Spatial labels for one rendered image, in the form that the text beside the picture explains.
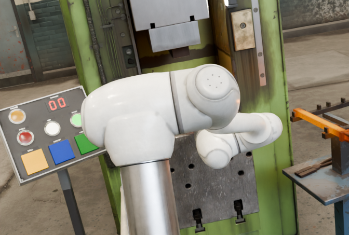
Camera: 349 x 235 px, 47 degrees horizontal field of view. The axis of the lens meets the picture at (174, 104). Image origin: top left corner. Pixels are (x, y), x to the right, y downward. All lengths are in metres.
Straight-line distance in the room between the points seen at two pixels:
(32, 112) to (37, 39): 6.50
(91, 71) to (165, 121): 1.05
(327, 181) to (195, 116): 1.06
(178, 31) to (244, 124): 0.63
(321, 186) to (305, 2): 6.54
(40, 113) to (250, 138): 0.78
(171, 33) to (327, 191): 0.87
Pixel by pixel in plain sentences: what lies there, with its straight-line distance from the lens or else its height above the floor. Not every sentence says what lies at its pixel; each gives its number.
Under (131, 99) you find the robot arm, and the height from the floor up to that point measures 1.35.
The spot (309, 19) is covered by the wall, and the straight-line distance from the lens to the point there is 8.13.
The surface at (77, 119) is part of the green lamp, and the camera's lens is 1.58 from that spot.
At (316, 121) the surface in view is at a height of 0.94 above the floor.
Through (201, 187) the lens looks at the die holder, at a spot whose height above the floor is 0.66.
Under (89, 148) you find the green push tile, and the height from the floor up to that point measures 0.99.
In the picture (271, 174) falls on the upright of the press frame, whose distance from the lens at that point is 2.10.
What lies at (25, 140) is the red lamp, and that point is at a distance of 1.54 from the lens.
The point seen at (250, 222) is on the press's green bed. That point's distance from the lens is 1.95.
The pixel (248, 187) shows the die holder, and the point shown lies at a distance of 1.85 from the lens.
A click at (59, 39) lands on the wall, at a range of 7.93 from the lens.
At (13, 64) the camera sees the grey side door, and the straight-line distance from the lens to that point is 8.31.
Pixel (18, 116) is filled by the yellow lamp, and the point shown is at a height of 1.16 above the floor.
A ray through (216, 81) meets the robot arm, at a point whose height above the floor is 1.36.
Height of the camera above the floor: 1.56
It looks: 18 degrees down
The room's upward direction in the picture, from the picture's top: 10 degrees counter-clockwise
